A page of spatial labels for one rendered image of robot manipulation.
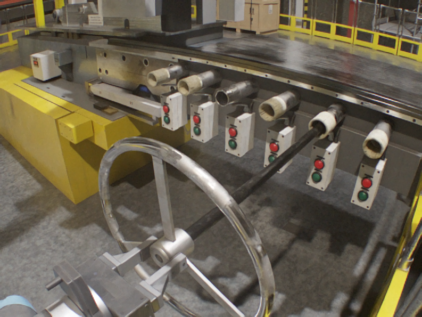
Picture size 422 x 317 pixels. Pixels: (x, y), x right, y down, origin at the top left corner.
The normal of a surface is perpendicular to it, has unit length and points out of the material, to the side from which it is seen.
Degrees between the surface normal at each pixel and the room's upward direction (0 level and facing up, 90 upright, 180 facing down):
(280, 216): 0
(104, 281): 3
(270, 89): 90
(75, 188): 90
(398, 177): 90
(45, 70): 90
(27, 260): 0
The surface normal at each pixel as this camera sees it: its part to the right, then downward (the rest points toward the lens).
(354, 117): -0.63, 0.40
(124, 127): 0.77, 0.33
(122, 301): -0.04, -0.87
